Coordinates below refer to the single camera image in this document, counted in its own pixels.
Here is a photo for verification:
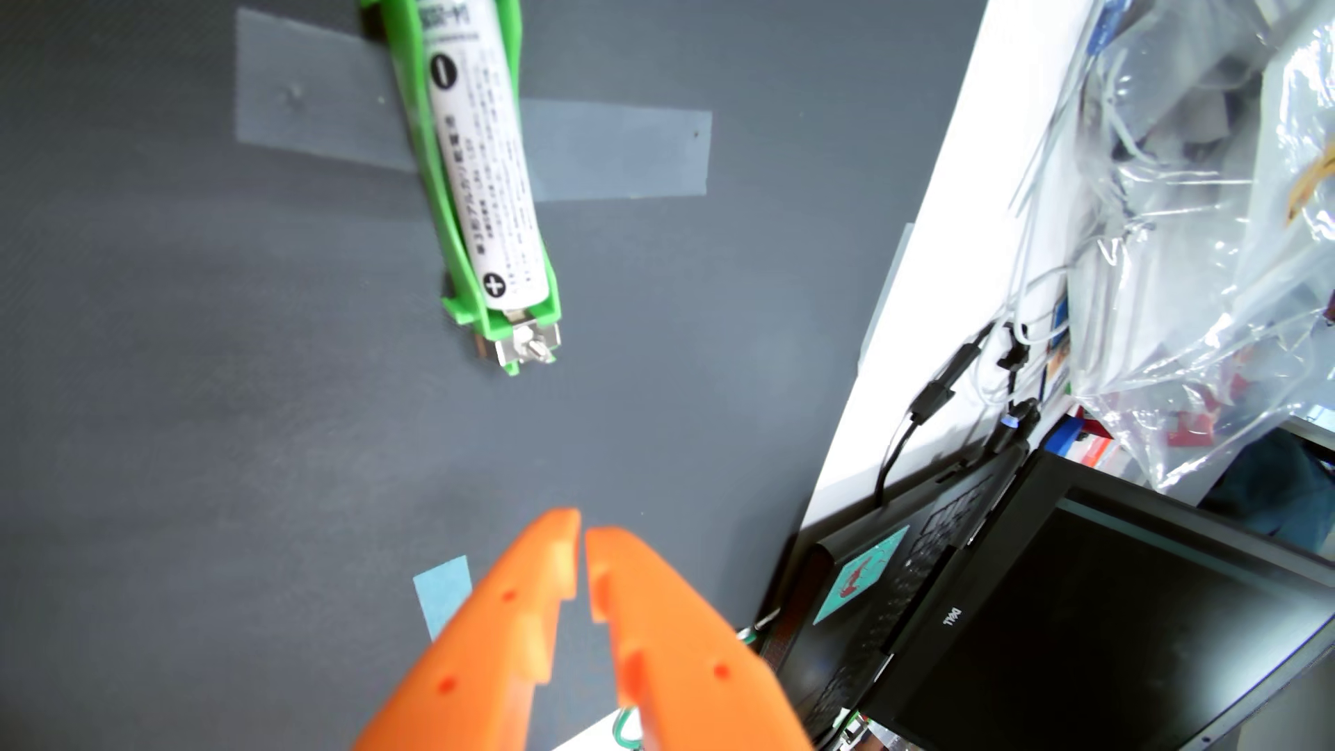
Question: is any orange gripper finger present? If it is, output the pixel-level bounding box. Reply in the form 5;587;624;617
355;509;582;751
586;528;815;751

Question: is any white cylindrical battery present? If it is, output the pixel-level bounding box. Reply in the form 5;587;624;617
412;0;552;312

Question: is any green battery holder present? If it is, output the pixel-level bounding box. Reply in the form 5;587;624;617
359;0;565;377

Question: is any blue tape piece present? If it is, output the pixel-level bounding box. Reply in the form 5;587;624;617
413;555;474;643

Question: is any teal sticker on laptop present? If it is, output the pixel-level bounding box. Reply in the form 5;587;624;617
811;524;911;627

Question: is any dark grey mat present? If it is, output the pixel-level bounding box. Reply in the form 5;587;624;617
0;0;987;751

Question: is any black Dell laptop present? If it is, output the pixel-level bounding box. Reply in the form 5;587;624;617
756;449;1335;751

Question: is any blue red small box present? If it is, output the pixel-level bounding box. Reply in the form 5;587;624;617
1043;412;1117;467

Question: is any translucent grey tape strip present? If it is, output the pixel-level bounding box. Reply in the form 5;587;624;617
234;8;713;202

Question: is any person in teal shirt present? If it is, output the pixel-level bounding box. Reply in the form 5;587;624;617
1199;428;1335;554

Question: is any clear plastic bag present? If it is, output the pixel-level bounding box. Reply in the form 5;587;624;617
1064;0;1335;496

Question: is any black cable with adapter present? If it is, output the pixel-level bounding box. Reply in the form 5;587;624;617
874;323;992;507

